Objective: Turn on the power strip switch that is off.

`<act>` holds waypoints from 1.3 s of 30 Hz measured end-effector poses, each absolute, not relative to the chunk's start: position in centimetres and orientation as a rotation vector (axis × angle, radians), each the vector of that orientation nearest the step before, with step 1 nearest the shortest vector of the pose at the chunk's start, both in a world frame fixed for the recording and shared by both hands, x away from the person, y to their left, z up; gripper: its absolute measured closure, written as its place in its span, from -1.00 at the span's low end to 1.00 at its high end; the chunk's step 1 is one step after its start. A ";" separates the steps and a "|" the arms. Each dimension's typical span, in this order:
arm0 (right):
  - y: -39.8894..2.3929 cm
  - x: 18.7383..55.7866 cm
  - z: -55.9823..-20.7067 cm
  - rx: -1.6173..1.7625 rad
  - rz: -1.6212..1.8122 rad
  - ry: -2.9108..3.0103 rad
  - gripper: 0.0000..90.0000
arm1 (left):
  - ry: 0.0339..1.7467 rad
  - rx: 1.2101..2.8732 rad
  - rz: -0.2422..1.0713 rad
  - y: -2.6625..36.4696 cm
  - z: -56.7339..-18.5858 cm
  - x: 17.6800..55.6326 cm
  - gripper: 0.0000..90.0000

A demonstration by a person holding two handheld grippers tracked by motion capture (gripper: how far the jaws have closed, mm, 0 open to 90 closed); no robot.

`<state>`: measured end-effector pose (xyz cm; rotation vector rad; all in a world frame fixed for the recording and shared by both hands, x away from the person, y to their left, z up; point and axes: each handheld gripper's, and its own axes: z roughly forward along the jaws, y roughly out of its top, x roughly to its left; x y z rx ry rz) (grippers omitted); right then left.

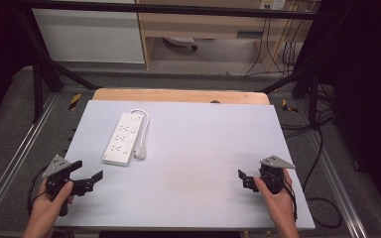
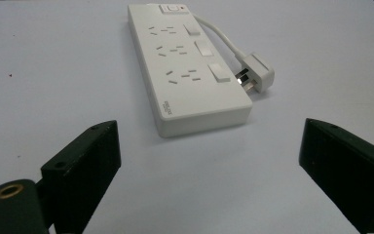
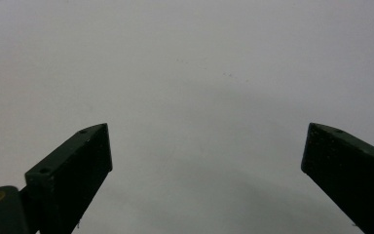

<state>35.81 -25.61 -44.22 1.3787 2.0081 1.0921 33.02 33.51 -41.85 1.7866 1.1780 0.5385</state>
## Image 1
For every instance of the white cabinet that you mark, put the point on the white cabinet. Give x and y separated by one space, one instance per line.
89 36

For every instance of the black metal crossbar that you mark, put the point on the black metal crossbar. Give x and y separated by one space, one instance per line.
178 9

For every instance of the white chair base with caster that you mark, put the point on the white chair base with caster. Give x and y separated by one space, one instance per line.
180 41

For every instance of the black metal stand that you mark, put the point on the black metal stand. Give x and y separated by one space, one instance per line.
313 95
38 92

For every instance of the person's right hand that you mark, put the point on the person's right hand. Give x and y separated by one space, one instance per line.
281 206

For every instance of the yellow black tape marker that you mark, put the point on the yellow black tape marker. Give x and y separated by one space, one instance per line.
74 101
287 106

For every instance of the light wooden desk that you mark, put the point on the light wooden desk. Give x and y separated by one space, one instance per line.
205 24

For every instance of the black curtain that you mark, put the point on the black curtain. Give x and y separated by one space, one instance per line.
367 99
0 49

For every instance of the person's left hand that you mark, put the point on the person's left hand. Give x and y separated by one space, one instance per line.
46 211

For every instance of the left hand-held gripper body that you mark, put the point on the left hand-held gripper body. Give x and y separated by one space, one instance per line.
57 165

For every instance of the wooden table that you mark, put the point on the wooden table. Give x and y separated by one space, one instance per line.
178 95

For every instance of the aluminium floor rail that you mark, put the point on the aluminium floor rail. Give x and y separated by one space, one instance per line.
16 155
339 185

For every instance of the white power strip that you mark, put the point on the white power strip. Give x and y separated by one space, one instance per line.
122 140

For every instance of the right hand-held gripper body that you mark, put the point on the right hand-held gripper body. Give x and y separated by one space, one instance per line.
273 173

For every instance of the white wall socket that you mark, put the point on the white wall socket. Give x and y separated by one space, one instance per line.
273 4

